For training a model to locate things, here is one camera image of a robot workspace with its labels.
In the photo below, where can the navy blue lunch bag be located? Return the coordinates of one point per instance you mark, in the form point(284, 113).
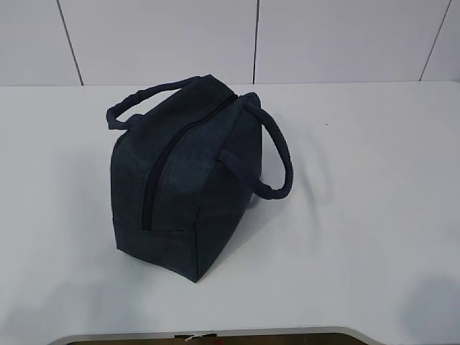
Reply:
point(190, 157)

